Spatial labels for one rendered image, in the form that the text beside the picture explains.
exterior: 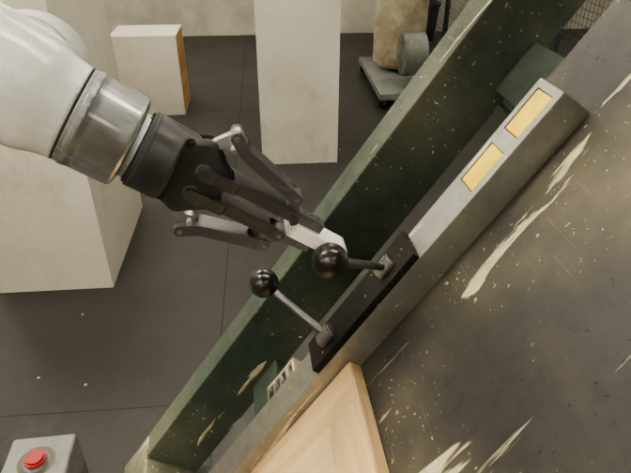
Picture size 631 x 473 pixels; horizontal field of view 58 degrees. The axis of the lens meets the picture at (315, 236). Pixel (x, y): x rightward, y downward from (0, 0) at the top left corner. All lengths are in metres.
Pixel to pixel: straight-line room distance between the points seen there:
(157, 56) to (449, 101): 4.73
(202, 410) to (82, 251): 2.13
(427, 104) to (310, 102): 3.46
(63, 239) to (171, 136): 2.64
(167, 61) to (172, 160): 4.93
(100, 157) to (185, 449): 0.79
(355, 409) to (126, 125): 0.39
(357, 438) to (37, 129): 0.44
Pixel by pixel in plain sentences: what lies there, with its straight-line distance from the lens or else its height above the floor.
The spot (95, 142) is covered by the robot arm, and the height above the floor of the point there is 1.67.
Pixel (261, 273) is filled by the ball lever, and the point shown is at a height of 1.45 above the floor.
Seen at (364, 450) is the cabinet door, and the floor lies 1.35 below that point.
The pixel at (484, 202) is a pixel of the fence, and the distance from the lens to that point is 0.63.
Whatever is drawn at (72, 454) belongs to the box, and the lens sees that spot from 1.26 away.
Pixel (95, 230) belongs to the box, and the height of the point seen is 0.36.
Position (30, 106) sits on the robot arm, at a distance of 0.51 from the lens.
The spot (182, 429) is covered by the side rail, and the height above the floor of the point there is 0.98.
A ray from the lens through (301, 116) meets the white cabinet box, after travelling 4.29.
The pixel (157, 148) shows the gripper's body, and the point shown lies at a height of 1.66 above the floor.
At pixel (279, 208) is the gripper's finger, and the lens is 0.57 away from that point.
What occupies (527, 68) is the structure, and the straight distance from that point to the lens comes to 0.82.
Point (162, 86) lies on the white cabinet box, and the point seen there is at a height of 0.27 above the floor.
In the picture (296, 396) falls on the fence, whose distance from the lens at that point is 0.75.
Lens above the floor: 1.86
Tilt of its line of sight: 32 degrees down
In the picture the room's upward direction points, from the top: straight up
